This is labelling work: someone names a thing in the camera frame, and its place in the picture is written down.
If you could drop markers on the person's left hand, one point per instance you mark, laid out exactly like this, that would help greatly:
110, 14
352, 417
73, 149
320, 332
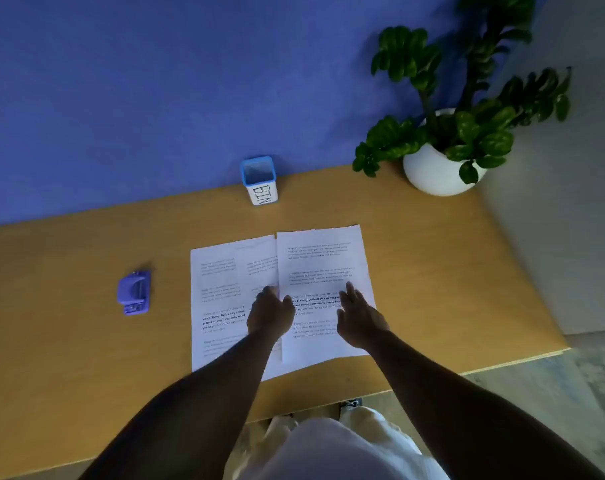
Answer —
270, 314

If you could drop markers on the person's right hand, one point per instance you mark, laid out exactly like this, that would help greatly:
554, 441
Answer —
362, 322

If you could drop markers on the white printed paper sheet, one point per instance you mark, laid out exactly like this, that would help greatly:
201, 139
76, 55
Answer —
217, 274
322, 244

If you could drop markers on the purple hole punch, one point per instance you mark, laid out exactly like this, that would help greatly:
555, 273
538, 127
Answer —
132, 289

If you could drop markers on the person's left forearm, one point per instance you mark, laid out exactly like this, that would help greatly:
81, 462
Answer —
192, 409

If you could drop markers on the person's right forearm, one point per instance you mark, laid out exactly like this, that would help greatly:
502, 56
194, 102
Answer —
457, 419

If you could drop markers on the person's right patterned shoe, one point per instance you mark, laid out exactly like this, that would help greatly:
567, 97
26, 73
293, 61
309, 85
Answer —
351, 403

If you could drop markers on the cream trousers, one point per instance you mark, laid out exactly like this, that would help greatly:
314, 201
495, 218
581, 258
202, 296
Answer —
367, 419

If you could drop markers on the blue and white bin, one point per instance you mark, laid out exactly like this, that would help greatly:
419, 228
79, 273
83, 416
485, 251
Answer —
262, 192

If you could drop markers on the white shirt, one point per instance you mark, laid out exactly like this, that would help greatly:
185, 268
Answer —
332, 454

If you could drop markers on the white round plant pot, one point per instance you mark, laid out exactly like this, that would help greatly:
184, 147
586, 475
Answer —
432, 174

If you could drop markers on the green leafy plant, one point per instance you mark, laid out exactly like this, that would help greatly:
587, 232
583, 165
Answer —
407, 49

